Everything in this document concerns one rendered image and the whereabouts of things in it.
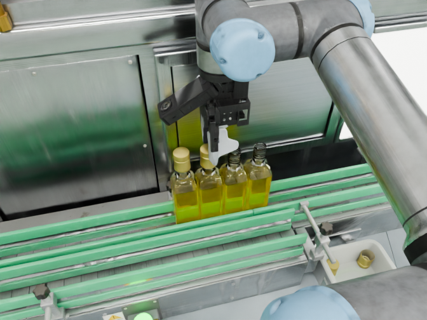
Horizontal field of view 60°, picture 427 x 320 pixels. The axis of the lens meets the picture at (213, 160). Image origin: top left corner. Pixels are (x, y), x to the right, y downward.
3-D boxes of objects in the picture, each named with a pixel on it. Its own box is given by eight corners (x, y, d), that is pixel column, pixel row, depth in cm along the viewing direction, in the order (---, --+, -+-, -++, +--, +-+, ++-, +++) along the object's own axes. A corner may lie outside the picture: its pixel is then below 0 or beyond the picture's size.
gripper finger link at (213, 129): (220, 155, 70) (218, 112, 66) (212, 156, 70) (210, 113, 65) (215, 143, 74) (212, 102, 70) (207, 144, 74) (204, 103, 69)
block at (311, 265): (302, 240, 102) (306, 225, 97) (317, 270, 95) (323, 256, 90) (290, 242, 101) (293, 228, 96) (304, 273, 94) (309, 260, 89)
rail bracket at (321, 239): (303, 220, 98) (312, 188, 89) (333, 277, 86) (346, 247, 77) (293, 221, 97) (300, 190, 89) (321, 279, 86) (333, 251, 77)
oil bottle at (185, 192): (196, 220, 98) (192, 163, 83) (201, 237, 94) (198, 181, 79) (175, 224, 97) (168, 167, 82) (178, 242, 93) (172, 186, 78)
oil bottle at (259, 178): (258, 207, 101) (265, 151, 86) (265, 224, 97) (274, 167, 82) (238, 212, 100) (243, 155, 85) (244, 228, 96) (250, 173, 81)
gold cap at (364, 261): (363, 261, 97) (359, 269, 100) (377, 260, 97) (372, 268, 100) (359, 249, 100) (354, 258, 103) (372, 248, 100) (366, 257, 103)
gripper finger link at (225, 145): (241, 168, 75) (240, 127, 70) (212, 173, 74) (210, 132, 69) (236, 160, 77) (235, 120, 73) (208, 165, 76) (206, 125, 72)
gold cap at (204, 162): (214, 156, 81) (214, 141, 78) (218, 167, 79) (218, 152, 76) (198, 159, 81) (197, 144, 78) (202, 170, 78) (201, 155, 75)
